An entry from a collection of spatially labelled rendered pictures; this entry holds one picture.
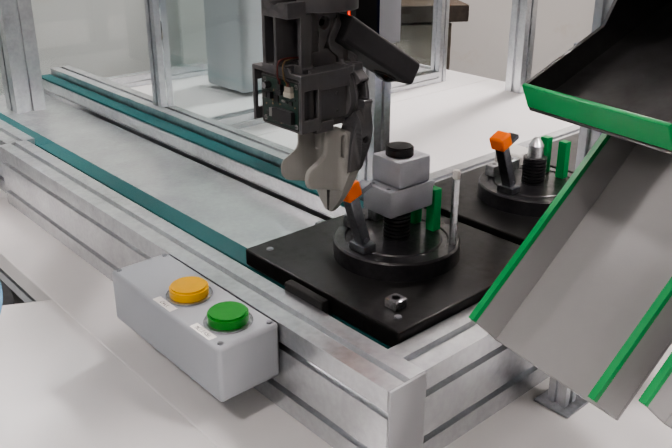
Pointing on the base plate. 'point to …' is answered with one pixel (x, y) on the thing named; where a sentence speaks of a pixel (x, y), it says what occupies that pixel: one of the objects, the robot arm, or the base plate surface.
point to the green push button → (227, 315)
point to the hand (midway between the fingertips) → (336, 196)
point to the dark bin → (620, 62)
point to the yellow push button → (188, 289)
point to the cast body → (399, 181)
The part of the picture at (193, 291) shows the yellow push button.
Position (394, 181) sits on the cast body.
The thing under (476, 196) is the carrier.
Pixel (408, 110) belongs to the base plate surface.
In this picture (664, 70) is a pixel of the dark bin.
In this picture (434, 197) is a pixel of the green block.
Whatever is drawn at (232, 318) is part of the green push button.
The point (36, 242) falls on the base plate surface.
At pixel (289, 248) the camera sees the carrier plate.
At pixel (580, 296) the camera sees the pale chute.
